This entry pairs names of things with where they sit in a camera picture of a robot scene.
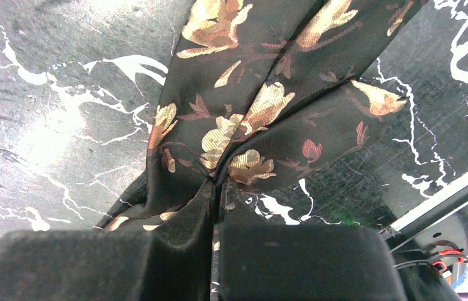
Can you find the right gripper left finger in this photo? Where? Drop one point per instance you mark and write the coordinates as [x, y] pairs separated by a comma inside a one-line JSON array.
[[171, 262]]

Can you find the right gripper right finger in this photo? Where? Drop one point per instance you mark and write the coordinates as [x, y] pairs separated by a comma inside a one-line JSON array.
[[260, 261]]

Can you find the black gold floral tie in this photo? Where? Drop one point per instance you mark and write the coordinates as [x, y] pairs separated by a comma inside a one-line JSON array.
[[259, 94]]

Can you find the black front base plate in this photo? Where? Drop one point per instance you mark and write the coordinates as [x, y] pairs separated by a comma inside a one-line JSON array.
[[431, 252]]

